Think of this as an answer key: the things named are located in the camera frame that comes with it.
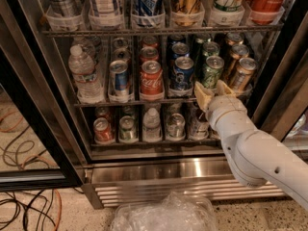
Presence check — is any rear clear water bottle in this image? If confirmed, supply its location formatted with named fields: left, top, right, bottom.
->
left=72, top=37, right=101, bottom=64

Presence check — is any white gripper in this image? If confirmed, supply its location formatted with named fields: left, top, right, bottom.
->
left=193, top=80, right=247, bottom=123

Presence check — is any bottom shelf tea bottle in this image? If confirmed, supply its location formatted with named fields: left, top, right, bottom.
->
left=189, top=103, right=209, bottom=141

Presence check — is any top wire shelf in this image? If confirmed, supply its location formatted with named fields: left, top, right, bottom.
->
left=41, top=23, right=283, bottom=38

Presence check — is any middle wire shelf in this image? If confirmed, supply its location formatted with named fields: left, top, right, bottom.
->
left=73, top=96, right=197, bottom=108

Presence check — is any open glass fridge door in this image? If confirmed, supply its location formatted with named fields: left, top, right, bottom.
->
left=0, top=0, right=86, bottom=191

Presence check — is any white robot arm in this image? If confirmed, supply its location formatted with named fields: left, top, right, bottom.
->
left=193, top=80, right=308, bottom=209

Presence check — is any red cola can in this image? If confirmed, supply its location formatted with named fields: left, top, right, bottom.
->
left=141, top=61, right=163, bottom=95
left=139, top=46, right=159, bottom=64
left=141, top=36, right=159, bottom=48

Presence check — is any front silver blue can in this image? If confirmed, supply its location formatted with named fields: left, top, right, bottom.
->
left=109, top=60, right=129, bottom=96

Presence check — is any front gold can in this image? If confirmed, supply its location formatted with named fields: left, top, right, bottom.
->
left=228, top=57, right=257, bottom=90

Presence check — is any orange power cable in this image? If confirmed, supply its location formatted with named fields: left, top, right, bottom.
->
left=0, top=108, right=63, bottom=231

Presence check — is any clear plastic wrap bundle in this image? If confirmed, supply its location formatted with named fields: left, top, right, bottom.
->
left=110, top=192, right=218, bottom=231

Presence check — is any bottom shelf green can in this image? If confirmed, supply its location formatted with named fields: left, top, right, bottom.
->
left=119, top=115, right=137, bottom=142

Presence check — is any top shelf white tall can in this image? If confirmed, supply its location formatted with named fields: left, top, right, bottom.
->
left=86, top=0, right=124, bottom=19

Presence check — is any blue pepsi can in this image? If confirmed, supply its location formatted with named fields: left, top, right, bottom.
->
left=170, top=57, right=193, bottom=90
left=169, top=42, right=190, bottom=60
left=167, top=34, right=186, bottom=46

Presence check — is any front red cola can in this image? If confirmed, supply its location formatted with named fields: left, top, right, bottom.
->
left=141, top=61, right=163, bottom=95

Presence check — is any clear water bottle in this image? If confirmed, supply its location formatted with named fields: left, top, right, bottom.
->
left=72, top=37, right=101, bottom=64
left=68, top=45, right=103, bottom=104

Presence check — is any bottom shelf red can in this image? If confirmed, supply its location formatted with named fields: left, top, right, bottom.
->
left=93, top=117, right=114, bottom=142

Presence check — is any stainless steel fridge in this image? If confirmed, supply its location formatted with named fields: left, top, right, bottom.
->
left=9, top=0, right=308, bottom=210

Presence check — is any green soda can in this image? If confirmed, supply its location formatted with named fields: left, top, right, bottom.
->
left=202, top=41, right=220, bottom=60
left=191, top=33, right=212, bottom=63
left=201, top=56, right=224, bottom=89

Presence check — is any bottom shelf silver can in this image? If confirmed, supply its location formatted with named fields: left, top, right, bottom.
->
left=167, top=113, right=185, bottom=139

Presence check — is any bottom shelf water bottle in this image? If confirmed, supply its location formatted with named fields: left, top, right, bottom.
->
left=142, top=108, right=161, bottom=142

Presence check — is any front clear water bottle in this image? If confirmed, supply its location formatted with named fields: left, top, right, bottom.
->
left=68, top=45, right=103, bottom=104

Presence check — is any front blue pepsi can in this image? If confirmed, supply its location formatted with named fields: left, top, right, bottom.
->
left=170, top=57, right=193, bottom=90

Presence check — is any wire shelf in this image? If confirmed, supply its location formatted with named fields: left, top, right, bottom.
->
left=41, top=23, right=283, bottom=38
left=73, top=96, right=197, bottom=108

